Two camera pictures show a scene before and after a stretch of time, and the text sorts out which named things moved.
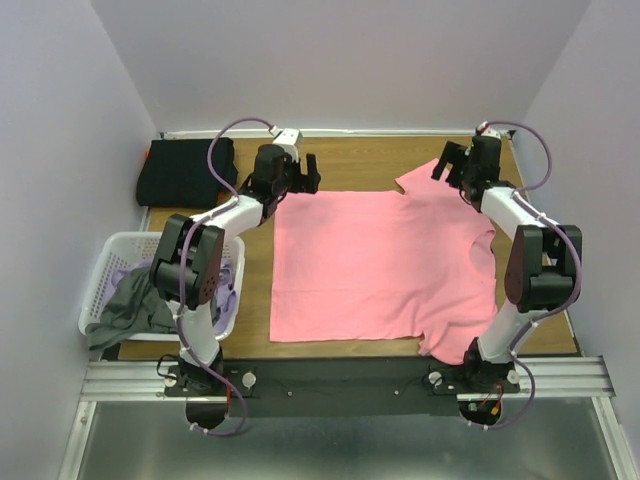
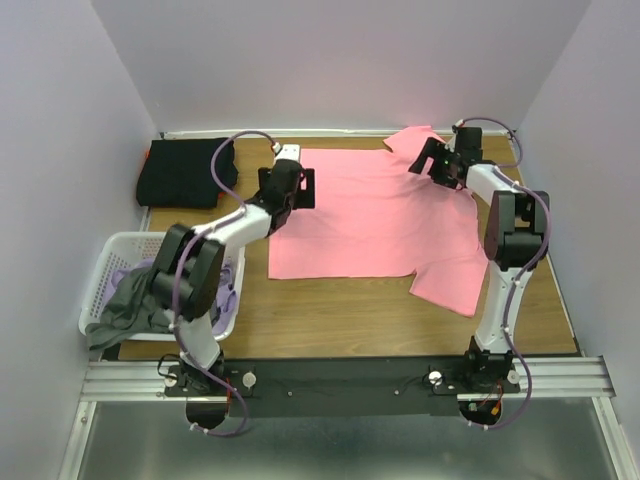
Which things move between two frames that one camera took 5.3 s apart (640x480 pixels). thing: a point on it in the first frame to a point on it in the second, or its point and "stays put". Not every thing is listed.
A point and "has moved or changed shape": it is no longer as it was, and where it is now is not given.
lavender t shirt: [224, 298] stays put
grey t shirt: [134, 307] stays put
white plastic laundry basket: [119, 249] stays put
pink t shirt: [358, 264] has moved or changed shape
